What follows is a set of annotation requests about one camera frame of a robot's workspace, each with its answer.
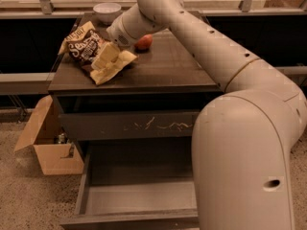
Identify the closed upper drawer front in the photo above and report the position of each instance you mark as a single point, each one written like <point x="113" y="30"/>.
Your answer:
<point x="128" y="125"/>

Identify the open bottom drawer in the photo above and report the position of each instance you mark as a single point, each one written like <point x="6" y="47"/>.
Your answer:
<point x="137" y="184"/>

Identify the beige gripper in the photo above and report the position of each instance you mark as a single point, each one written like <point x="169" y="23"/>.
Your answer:
<point x="117" y="33"/>

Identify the brown and yellow chip bag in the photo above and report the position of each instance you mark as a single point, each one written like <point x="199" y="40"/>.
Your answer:
<point x="83" y="46"/>

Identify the dark brown drawer cabinet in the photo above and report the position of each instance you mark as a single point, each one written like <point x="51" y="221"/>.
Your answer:
<point x="164" y="78"/>

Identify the white ceramic bowl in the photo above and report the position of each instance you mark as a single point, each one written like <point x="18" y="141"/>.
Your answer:
<point x="107" y="12"/>

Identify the red apple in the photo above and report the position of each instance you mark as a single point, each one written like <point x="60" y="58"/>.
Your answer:
<point x="144" y="43"/>

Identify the open cardboard box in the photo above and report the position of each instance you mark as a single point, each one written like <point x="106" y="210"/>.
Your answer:
<point x="43" y="133"/>

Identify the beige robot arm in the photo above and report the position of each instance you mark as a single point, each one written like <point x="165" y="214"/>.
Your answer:
<point x="241" y="141"/>

